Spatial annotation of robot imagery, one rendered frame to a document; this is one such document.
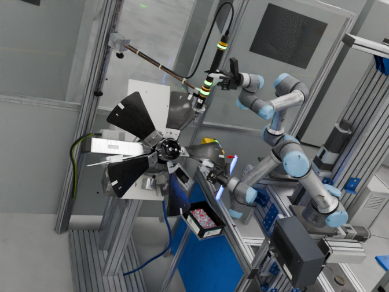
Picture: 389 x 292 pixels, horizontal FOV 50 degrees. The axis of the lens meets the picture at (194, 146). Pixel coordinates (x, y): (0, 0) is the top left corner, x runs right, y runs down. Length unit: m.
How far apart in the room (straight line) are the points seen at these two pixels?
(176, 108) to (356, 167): 1.12
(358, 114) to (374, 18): 3.26
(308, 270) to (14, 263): 1.93
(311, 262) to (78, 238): 1.82
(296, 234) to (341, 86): 4.11
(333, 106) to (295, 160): 3.99
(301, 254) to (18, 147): 1.94
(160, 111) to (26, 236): 1.38
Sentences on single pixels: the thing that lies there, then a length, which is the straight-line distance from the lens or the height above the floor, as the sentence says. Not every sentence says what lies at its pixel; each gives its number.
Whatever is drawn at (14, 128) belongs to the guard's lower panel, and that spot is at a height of 0.77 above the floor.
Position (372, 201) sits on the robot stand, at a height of 1.15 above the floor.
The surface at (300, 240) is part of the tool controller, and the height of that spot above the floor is 1.24.
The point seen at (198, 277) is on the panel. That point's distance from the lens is 2.87.
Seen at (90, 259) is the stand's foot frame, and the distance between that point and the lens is 3.08.
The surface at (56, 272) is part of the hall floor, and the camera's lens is 3.07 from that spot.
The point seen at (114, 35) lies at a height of 1.58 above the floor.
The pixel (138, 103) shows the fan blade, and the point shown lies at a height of 1.38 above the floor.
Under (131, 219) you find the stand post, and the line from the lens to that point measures 2.66.
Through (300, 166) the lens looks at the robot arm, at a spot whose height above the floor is 1.45.
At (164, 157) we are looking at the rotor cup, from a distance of 2.19.
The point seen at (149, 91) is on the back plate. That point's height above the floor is 1.32.
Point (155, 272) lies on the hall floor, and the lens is 3.24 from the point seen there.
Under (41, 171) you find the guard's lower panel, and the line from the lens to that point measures 3.12.
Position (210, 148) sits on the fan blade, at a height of 1.20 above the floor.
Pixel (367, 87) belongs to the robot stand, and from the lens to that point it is 2.61.
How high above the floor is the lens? 2.31
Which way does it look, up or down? 28 degrees down
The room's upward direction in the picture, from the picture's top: 21 degrees clockwise
